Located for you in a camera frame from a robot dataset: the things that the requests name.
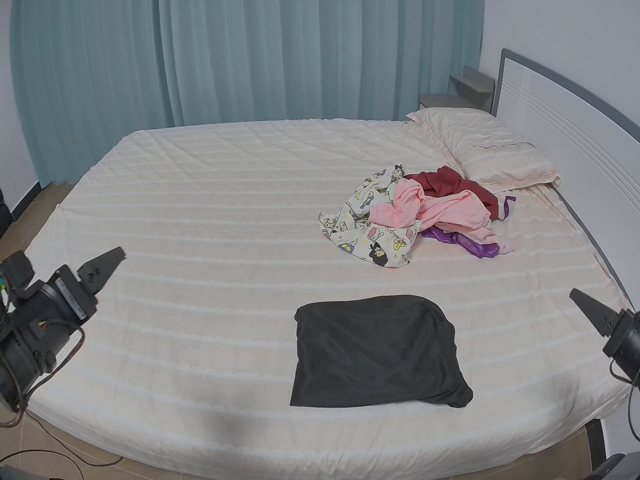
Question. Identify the dark red garment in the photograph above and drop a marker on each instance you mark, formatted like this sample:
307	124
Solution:
450	183

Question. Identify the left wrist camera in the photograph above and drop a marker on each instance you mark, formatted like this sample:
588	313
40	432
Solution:
17	273

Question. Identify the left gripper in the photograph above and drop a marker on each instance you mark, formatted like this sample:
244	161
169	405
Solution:
50	318

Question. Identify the purple garment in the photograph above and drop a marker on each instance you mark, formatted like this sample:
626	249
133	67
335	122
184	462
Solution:
480	249

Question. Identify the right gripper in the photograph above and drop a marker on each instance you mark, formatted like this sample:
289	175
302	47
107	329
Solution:
627	340

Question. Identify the black T-shirt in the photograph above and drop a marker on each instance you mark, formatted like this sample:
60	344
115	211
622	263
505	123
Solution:
375	353

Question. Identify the cream pillow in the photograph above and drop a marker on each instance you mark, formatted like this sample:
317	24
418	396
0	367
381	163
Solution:
490	148

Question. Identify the blue-green curtain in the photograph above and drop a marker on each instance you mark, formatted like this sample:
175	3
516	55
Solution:
90	73
325	43

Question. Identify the white printed garment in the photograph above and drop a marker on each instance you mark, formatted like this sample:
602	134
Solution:
360	208

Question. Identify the bed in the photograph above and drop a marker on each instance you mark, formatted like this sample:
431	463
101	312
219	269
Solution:
225	203

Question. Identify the grey bedside table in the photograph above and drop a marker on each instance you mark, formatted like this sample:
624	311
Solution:
450	100

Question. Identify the pink garment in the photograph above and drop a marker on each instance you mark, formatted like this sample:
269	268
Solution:
450	213

